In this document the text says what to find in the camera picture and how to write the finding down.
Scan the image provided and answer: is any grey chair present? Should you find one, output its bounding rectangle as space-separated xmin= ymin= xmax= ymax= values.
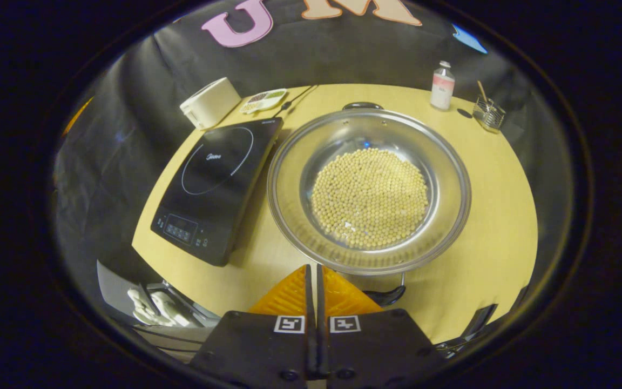
xmin=97 ymin=260 xmax=222 ymax=363

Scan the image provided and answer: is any wire utensil holder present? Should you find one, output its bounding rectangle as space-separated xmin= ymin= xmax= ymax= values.
xmin=473 ymin=96 xmax=506 ymax=134

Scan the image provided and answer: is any steel pot with black handles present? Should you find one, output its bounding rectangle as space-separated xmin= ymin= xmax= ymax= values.
xmin=267 ymin=102 xmax=472 ymax=307

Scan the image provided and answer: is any white box-shaped appliance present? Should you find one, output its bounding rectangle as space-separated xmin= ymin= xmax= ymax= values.
xmin=180 ymin=77 xmax=242 ymax=131

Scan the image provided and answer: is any black power cable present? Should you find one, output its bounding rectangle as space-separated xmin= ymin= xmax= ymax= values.
xmin=273 ymin=85 xmax=320 ymax=119

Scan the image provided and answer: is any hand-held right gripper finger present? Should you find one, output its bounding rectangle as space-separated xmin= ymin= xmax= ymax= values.
xmin=190 ymin=264 xmax=317 ymax=389
xmin=316 ymin=264 xmax=447 ymax=389

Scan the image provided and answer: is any clear bottle with pink label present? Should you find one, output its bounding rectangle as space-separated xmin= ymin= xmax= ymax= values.
xmin=430 ymin=61 xmax=456 ymax=111

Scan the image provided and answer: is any divided tray of beans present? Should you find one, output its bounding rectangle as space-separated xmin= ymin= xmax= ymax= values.
xmin=239 ymin=88 xmax=288 ymax=115

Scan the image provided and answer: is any white glove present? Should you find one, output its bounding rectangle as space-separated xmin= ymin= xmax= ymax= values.
xmin=127 ymin=288 xmax=193 ymax=327

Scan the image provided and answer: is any black induction cooktop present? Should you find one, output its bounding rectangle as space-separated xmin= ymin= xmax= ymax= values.
xmin=150 ymin=117 xmax=285 ymax=267

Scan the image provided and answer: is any pile of yellow soybeans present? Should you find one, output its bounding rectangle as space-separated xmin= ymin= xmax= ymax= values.
xmin=311 ymin=147 xmax=430 ymax=250

